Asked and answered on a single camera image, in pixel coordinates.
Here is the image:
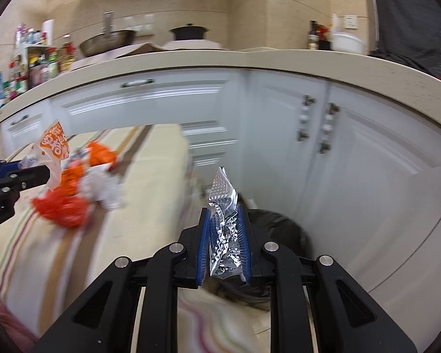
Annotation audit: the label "clear bag with orange print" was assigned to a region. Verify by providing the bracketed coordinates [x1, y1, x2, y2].
[19, 120, 70, 190]

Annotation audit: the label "silver foil wrapper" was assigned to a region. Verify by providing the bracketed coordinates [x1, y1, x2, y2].
[208, 166, 242, 280]

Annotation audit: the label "large orange plastic bag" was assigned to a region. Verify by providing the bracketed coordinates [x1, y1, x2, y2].
[31, 187, 90, 229]

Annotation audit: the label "clear plastic bag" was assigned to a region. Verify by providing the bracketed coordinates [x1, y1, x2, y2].
[78, 163, 123, 210]

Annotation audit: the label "black trash bin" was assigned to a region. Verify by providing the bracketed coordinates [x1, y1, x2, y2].
[202, 199, 312, 311]

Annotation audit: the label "white kitchen cabinets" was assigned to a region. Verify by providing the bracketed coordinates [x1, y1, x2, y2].
[0, 66, 441, 353]

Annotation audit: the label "striped tablecloth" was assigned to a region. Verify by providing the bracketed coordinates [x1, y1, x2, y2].
[0, 124, 273, 353]

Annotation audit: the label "spice rack with bottles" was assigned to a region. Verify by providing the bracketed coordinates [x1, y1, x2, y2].
[4, 19, 76, 100]

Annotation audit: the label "metal wok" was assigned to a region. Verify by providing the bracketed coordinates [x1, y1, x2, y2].
[78, 11, 136, 57]

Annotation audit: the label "black pot with lid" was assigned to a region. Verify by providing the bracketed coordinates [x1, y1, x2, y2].
[170, 23, 208, 41]

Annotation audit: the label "dark sauce bottle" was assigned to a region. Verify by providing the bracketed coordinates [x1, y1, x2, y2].
[308, 20, 319, 50]

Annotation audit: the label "white bowl on counter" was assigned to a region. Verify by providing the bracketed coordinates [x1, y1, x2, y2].
[331, 32, 366, 55]

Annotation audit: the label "beige countertop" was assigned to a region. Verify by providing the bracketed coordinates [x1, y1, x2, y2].
[0, 49, 441, 126]

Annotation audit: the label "dark cloth at right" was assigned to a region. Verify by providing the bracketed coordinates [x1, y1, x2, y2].
[370, 0, 441, 80]

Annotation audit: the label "drawer handle left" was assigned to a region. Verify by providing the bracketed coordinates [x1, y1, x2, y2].
[10, 114, 29, 126]

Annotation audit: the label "drawer handle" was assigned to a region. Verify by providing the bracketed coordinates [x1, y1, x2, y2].
[120, 78, 155, 89]
[10, 114, 29, 126]

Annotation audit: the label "cabinet door handle left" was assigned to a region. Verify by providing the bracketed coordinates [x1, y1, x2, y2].
[296, 95, 316, 142]

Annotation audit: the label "cabinet door handle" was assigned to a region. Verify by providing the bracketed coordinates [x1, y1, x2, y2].
[296, 95, 316, 142]
[318, 102, 341, 154]

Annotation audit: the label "drawer handle centre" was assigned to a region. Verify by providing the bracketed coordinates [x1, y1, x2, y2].
[120, 78, 155, 89]

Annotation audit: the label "cabinet door handle right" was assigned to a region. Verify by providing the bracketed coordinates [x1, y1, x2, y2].
[318, 102, 341, 154]

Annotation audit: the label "wall power socket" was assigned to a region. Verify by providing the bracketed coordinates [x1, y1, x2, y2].
[344, 15, 358, 29]

